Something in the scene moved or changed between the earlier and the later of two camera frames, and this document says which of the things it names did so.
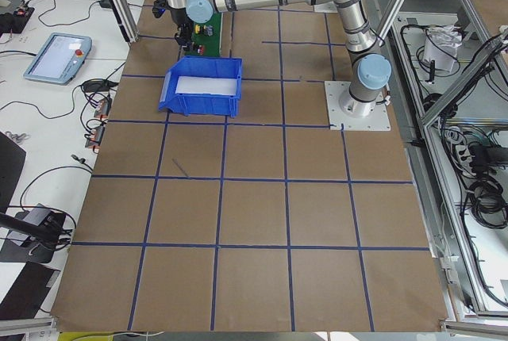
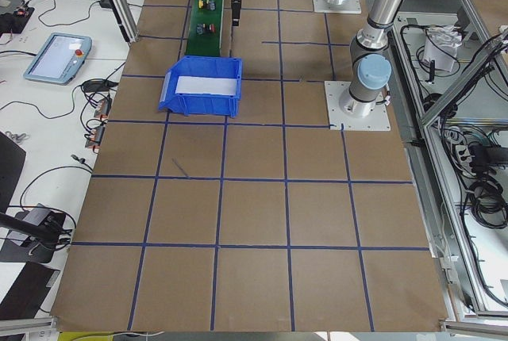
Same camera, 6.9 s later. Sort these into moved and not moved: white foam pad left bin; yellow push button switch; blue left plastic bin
Moved: yellow push button switch
Not moved: white foam pad left bin; blue left plastic bin
